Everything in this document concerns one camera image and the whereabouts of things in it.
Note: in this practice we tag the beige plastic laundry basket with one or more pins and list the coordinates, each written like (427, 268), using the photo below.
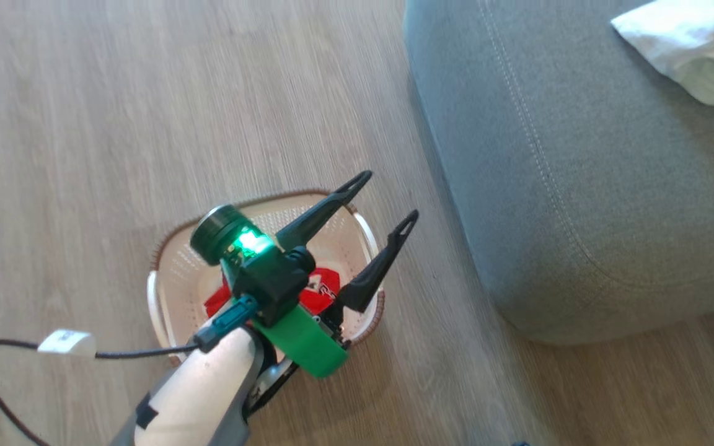
(183, 279)

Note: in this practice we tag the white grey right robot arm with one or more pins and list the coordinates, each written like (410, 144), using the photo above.
(196, 396)

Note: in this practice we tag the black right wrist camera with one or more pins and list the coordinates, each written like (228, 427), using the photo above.
(270, 282)

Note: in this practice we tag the grey stitched sofa chaise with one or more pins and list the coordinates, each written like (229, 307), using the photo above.
(580, 155)

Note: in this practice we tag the red garment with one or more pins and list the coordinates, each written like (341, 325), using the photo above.
(320, 291)

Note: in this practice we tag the white garment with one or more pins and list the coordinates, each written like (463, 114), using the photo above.
(685, 43)

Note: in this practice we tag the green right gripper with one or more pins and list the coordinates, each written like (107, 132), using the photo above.
(304, 341)

